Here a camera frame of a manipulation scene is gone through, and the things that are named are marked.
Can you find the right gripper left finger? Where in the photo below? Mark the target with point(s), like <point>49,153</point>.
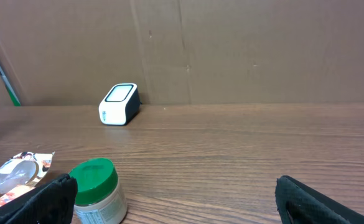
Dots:
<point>50,203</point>

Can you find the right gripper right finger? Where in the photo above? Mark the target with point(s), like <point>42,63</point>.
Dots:
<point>297,203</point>

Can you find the clear brown bread bag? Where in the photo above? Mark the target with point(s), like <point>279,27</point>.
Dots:
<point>26,168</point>

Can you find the green lid white jar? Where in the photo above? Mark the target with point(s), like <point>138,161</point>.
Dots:
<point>100,198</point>

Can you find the white barcode scanner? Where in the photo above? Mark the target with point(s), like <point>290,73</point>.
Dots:
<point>120,105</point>

